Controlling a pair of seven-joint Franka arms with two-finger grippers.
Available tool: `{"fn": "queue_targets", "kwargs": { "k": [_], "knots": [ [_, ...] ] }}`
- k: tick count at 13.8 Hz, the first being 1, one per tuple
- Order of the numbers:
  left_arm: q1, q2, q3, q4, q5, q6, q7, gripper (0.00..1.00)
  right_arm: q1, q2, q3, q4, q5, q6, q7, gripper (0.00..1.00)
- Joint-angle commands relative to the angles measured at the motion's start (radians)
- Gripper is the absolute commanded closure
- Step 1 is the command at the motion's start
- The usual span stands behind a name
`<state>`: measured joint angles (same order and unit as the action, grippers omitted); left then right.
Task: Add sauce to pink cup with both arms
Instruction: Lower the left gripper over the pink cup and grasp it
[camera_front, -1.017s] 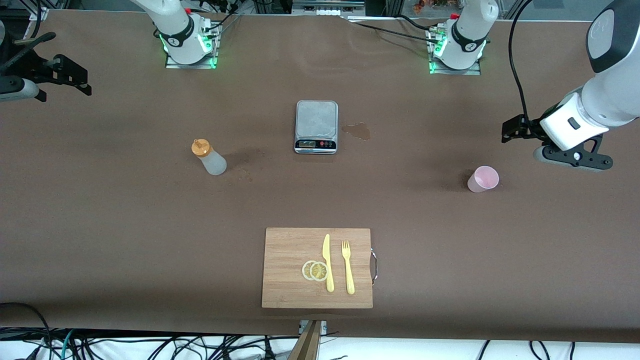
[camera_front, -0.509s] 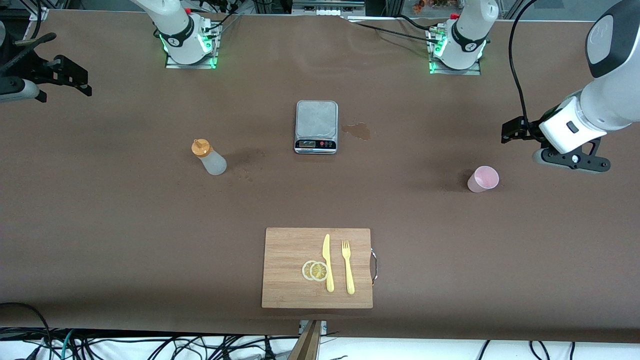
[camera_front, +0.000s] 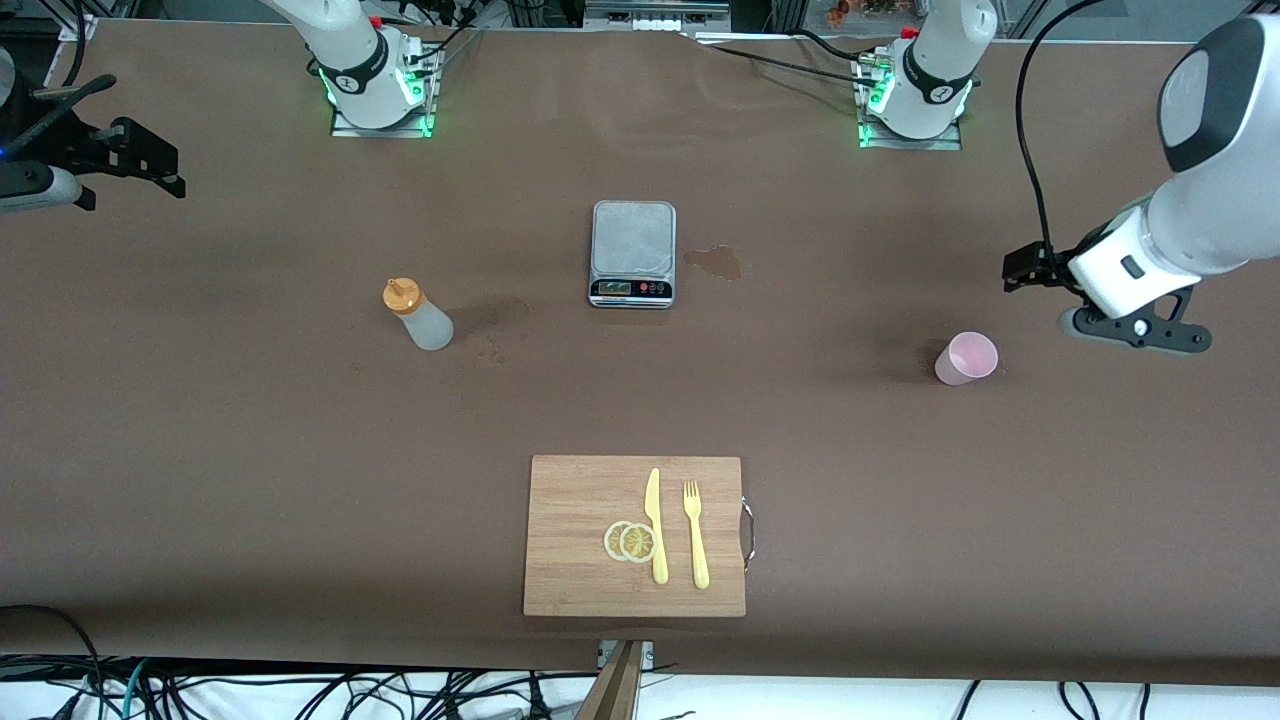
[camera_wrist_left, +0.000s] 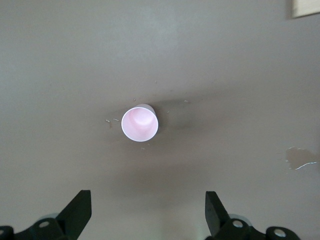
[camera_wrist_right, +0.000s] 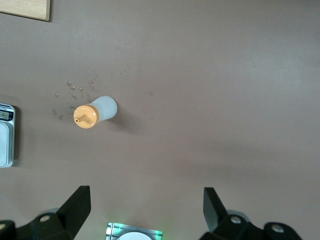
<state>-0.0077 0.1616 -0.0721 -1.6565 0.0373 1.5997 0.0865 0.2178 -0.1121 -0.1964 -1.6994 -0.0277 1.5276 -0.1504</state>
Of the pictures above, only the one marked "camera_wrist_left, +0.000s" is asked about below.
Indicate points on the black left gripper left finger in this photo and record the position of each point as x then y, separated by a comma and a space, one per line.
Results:
70, 215

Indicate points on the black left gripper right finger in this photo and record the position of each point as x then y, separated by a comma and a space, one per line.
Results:
217, 215

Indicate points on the pink plastic cup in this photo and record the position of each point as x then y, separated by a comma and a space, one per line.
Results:
140, 122

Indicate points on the liquid spill stain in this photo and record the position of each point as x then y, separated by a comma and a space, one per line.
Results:
297, 156

